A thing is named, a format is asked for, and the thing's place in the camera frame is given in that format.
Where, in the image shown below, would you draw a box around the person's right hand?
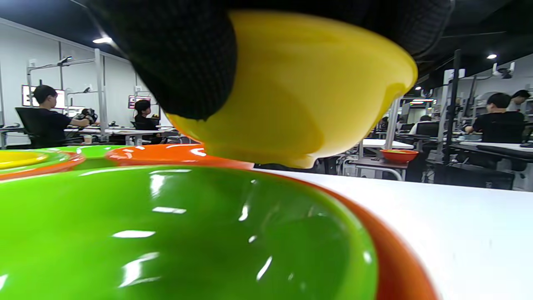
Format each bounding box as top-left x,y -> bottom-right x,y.
85,0 -> 454,120

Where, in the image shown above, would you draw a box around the black office chair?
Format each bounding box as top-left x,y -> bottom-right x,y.
15,107 -> 55,148

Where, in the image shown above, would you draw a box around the computer monitor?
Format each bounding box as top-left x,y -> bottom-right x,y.
128,95 -> 151,109
22,85 -> 67,110

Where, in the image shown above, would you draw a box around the white metal frame post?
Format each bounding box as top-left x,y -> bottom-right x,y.
94,48 -> 110,141
385,98 -> 402,150

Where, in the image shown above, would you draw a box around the black metal pole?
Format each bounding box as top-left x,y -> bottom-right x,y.
442,49 -> 462,165

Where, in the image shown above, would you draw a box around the small yellow bowl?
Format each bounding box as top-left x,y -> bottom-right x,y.
166,10 -> 418,169
0,150 -> 50,170

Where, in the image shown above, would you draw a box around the large orange bowl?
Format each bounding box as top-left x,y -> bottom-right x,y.
105,143 -> 255,170
250,160 -> 440,300
380,149 -> 419,164
0,152 -> 87,180

